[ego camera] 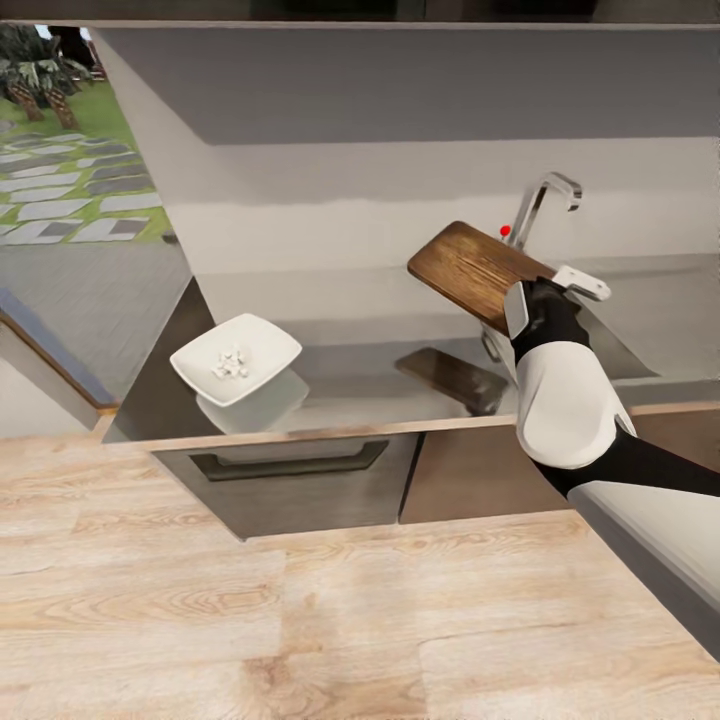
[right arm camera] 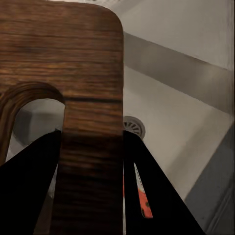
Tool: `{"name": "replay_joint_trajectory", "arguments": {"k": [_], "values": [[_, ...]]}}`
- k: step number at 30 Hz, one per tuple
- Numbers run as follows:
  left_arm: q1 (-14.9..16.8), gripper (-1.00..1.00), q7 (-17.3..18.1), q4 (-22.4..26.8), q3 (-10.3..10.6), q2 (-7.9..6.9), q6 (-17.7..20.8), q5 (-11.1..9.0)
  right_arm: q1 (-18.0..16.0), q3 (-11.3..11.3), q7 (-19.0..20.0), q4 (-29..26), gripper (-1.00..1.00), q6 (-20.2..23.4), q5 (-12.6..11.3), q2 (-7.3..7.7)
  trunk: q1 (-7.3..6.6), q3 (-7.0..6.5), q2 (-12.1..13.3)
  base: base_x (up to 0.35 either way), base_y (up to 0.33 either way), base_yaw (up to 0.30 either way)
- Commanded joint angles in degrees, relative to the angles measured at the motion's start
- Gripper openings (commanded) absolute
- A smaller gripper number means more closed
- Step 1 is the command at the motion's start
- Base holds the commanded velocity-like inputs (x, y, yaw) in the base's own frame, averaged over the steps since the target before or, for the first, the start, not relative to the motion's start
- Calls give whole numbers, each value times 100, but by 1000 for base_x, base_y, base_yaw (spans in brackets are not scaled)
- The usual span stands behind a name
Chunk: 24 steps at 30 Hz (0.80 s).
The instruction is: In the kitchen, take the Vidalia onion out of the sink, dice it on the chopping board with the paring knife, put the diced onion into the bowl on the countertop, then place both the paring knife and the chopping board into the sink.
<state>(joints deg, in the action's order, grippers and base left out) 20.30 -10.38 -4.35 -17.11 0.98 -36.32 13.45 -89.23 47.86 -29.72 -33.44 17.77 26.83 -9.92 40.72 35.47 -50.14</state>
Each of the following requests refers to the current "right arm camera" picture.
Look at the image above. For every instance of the drop in sink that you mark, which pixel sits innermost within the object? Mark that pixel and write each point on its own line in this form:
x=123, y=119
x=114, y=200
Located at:
x=178, y=97

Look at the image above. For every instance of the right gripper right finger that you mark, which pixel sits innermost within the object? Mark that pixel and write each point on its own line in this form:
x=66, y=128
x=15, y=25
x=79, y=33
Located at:
x=170, y=214

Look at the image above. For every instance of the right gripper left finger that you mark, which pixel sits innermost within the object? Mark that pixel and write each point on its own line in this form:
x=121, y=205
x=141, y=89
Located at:
x=24, y=183

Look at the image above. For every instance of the cutting board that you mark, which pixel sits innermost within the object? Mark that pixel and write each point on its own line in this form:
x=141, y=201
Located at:
x=71, y=52

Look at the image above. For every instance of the parer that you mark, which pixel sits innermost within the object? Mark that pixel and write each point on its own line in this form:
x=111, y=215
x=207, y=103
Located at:
x=145, y=207

